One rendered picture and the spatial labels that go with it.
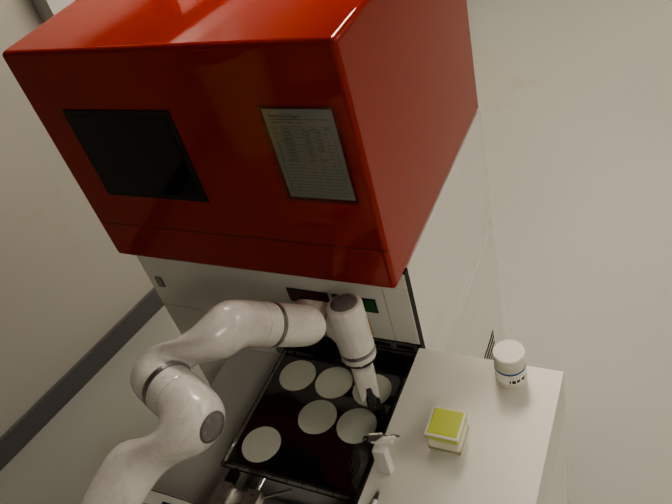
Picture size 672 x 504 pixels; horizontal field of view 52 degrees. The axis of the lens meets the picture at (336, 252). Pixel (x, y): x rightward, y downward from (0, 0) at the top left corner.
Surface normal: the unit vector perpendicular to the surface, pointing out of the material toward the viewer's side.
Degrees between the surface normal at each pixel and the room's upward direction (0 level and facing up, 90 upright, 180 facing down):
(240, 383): 0
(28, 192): 90
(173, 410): 25
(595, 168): 0
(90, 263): 90
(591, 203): 0
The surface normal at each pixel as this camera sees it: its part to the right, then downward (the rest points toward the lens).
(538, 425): -0.23, -0.73
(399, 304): -0.38, 0.67
